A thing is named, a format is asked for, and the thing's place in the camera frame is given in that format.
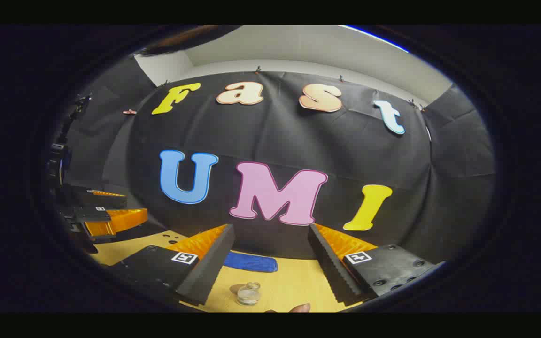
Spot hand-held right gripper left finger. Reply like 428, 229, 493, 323
104, 224, 236, 308

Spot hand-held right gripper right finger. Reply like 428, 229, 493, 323
308, 223, 438, 305

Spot clear plastic water bottle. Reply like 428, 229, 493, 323
236, 281, 262, 307

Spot blue towel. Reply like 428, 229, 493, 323
224, 250, 279, 273

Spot black backdrop cloth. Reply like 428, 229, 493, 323
64, 56, 496, 263

